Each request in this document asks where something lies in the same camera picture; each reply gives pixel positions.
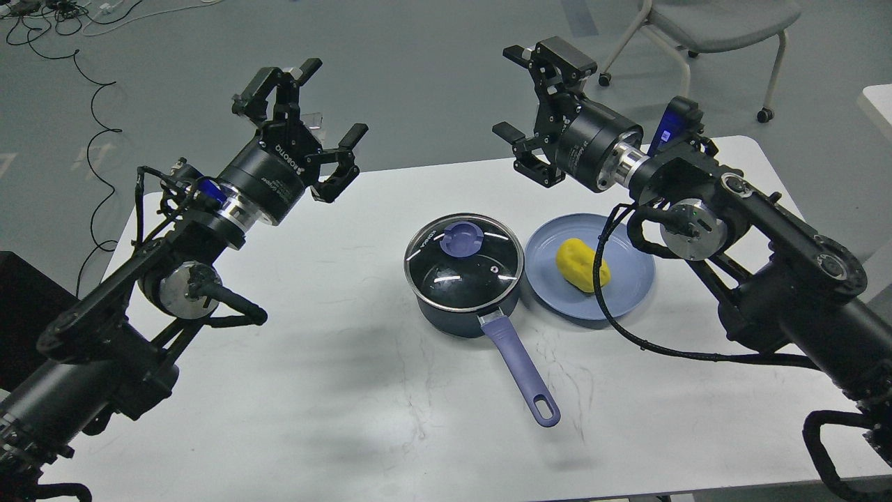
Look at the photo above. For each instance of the blue round plate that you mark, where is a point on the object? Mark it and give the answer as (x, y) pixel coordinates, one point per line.
(633, 272)

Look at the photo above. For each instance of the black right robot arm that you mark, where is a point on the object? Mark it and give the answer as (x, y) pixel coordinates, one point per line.
(788, 293)

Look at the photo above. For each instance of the glass lid purple knob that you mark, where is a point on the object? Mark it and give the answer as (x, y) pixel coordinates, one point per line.
(463, 262)

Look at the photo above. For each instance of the grey office chair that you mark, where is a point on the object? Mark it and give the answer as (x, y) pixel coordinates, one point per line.
(686, 29)

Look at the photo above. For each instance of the black box at left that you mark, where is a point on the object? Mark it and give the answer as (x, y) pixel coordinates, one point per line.
(30, 301)

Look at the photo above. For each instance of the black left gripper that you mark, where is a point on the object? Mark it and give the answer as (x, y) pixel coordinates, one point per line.
(284, 158)

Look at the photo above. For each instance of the yellow potato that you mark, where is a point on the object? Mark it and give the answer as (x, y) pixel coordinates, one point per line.
(575, 260)

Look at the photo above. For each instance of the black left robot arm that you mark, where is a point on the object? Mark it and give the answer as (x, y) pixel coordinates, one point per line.
(115, 349)

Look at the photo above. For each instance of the white table at right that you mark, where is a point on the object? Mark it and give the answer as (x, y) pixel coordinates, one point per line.
(875, 102)

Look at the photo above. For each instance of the dark blue saucepan purple handle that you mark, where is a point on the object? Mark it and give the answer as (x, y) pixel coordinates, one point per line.
(494, 323)

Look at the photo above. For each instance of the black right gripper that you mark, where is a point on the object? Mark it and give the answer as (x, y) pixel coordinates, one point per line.
(576, 134)

